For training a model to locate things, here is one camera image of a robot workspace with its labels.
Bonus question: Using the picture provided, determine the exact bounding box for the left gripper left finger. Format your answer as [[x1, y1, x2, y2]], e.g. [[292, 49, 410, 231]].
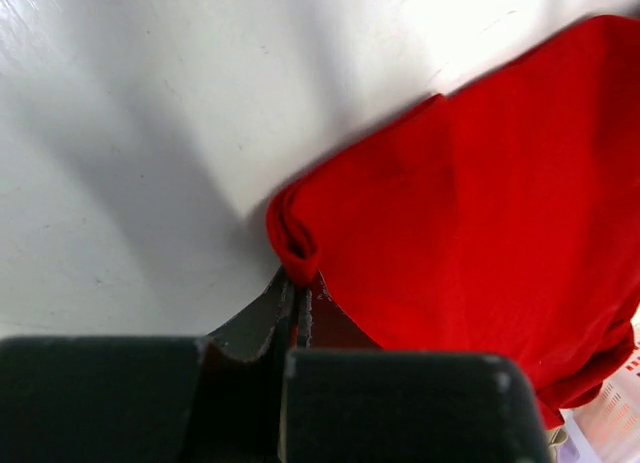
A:
[[1, 272, 294, 462]]

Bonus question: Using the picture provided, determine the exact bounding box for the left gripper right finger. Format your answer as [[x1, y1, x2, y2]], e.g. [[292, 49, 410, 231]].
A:
[[279, 277, 550, 462]]

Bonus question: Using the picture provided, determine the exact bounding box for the red t-shirt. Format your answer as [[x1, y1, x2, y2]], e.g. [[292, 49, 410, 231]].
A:
[[266, 15, 639, 429]]

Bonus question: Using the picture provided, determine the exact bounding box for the beige t-shirt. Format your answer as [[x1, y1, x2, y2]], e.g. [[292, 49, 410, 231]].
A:
[[546, 426, 568, 462]]

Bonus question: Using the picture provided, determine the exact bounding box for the white plastic basket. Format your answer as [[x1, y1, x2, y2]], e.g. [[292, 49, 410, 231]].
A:
[[558, 349, 639, 462]]

